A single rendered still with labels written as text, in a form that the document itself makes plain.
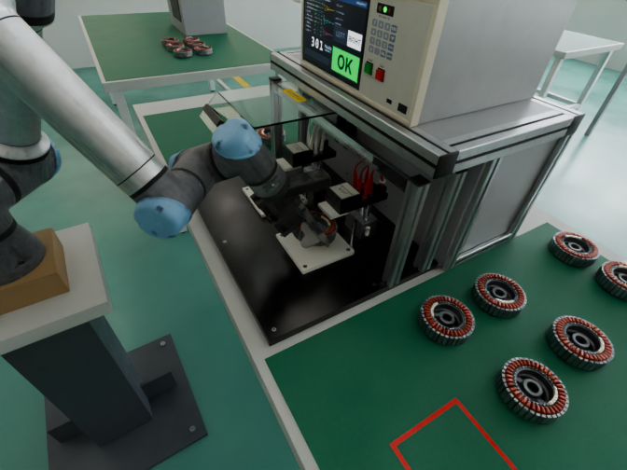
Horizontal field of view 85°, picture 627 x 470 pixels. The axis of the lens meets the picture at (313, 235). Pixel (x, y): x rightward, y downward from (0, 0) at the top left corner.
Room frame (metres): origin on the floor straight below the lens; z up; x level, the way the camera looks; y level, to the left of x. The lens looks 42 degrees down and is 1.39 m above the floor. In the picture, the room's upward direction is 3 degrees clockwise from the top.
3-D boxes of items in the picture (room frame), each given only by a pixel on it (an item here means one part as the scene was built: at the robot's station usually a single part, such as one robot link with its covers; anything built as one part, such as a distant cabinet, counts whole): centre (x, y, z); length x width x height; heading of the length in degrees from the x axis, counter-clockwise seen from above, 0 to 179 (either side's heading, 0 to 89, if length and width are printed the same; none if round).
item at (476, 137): (0.93, -0.21, 1.09); 0.68 x 0.44 x 0.05; 32
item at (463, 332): (0.45, -0.30, 0.77); 0.11 x 0.11 x 0.04
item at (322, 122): (0.81, -0.02, 1.03); 0.62 x 0.01 x 0.03; 32
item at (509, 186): (0.70, -0.45, 0.91); 0.28 x 0.03 x 0.32; 122
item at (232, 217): (0.77, 0.05, 0.76); 0.64 x 0.47 x 0.02; 32
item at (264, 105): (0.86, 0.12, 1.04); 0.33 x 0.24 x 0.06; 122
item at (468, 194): (0.90, -0.15, 0.92); 0.66 x 0.01 x 0.30; 32
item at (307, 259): (0.66, 0.00, 0.78); 0.15 x 0.15 x 0.01; 32
